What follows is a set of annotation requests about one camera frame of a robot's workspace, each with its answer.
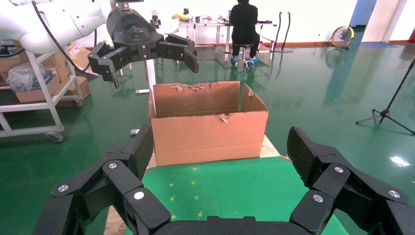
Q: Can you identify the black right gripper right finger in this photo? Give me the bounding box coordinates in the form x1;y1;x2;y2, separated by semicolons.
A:
287;126;415;235

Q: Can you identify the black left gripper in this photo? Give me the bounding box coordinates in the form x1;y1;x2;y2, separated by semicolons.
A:
87;7;200;89

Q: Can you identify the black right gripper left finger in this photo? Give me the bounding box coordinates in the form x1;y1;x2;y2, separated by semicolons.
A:
32;124;172;235

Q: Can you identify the brown cardboard storage box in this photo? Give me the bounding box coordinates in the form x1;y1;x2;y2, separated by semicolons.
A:
14;73;62;104
0;55;21;82
55;77;92;108
48;50;71;82

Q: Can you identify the large open cardboard carton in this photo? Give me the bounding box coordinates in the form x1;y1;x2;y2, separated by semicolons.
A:
148;81;270;167

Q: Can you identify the small black device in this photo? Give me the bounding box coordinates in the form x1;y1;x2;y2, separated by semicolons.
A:
150;9;162;29

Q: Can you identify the yellow toy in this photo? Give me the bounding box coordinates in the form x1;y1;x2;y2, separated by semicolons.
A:
171;8;192;22

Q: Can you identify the white desk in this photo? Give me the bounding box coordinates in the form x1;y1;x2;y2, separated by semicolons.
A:
176;18;279;54

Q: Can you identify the black tripod stand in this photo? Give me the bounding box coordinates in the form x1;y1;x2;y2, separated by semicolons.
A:
355;58;415;136

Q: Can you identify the black round stool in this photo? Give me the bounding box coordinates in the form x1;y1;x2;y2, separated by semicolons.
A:
231;43;257;71

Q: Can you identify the person in black clothes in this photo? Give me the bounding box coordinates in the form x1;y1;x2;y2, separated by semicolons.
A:
228;0;262;65

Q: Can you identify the green table cloth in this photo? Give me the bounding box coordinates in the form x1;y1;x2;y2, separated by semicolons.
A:
124;156;341;235

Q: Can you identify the white shelf cart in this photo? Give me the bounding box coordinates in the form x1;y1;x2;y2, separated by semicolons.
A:
0;40;83;144

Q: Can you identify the clear plastic bag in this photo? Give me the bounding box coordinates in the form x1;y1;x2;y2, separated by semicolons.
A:
5;62;55;93

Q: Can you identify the yellow floor fan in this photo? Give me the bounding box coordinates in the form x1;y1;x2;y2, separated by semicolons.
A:
330;25;356;50

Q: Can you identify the white metal stand frame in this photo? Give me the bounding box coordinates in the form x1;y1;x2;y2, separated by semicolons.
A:
134;58;156;95

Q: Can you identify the black camera cable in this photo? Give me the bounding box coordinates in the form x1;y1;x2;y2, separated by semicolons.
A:
31;0;98;73

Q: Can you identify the thick black cable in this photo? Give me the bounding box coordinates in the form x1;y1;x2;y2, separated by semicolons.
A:
0;47;26;59

